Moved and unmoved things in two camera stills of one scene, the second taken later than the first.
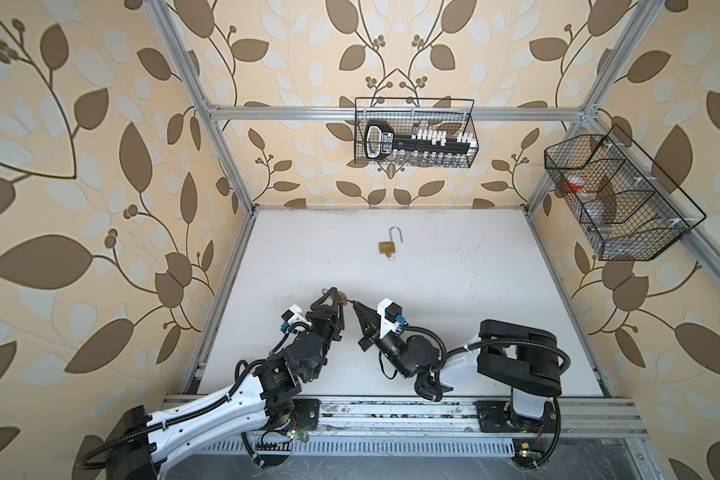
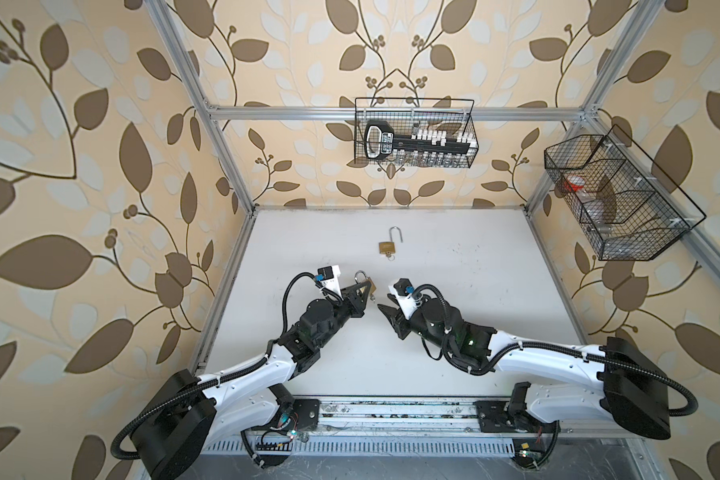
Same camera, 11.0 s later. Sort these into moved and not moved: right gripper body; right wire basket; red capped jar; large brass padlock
Moved: right gripper body
Not moved: red capped jar; large brass padlock; right wire basket
